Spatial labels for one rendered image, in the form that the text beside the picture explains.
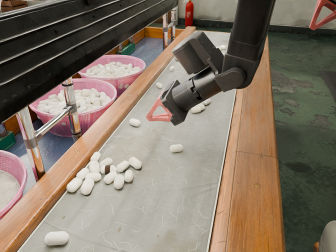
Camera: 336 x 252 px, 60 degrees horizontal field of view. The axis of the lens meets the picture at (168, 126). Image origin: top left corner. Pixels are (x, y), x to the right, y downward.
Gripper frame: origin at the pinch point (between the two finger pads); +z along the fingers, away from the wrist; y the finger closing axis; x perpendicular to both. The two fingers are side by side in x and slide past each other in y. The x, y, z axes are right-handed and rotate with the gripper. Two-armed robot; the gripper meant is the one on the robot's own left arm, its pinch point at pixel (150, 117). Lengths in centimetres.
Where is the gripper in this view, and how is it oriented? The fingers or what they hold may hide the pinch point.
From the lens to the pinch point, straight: 68.2
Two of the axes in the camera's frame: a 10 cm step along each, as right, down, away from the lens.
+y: -2.6, 5.2, -8.1
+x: 6.0, 7.5, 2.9
